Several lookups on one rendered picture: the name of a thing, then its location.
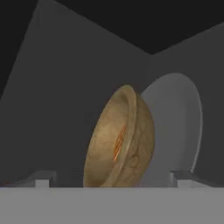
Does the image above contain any dark grey microwave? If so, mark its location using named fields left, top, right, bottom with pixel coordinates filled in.
left=0, top=0, right=224, bottom=188

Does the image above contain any orange waffle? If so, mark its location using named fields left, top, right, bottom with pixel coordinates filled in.
left=112, top=123, right=128, bottom=162

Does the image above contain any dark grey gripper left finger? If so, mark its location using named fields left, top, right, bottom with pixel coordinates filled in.
left=10, top=170, right=58, bottom=188

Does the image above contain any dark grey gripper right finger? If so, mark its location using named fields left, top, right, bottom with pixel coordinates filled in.
left=168, top=170, right=219, bottom=188

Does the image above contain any white round turntable plate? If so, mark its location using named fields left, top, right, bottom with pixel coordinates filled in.
left=137, top=72, right=204, bottom=188

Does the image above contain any wooden bowl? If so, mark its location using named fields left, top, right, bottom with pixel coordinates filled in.
left=82, top=84, right=156, bottom=188

